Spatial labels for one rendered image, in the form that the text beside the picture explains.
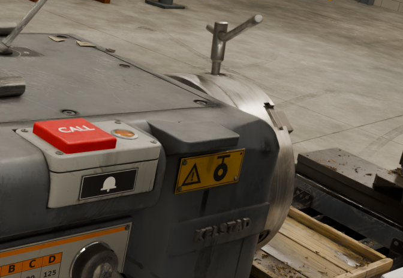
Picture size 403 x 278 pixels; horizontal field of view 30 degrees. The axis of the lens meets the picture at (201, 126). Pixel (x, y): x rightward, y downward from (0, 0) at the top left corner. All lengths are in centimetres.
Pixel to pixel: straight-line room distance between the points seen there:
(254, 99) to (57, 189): 53
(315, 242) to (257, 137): 65
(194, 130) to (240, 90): 34
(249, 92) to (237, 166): 28
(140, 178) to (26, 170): 13
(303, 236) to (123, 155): 88
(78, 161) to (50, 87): 22
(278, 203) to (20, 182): 57
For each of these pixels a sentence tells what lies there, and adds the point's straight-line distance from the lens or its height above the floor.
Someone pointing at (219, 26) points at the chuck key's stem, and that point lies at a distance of 121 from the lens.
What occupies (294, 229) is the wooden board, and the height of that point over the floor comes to 89.
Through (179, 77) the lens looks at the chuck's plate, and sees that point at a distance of 117.
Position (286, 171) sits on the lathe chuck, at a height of 113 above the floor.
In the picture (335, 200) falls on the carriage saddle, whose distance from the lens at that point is 176.
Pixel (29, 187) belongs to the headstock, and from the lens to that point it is 70.
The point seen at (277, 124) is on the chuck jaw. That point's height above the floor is 119.
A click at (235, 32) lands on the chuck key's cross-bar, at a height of 133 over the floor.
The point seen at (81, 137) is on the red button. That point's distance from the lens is 73.
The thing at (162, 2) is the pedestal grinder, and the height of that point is 5.
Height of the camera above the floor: 151
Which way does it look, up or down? 17 degrees down
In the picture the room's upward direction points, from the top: 12 degrees clockwise
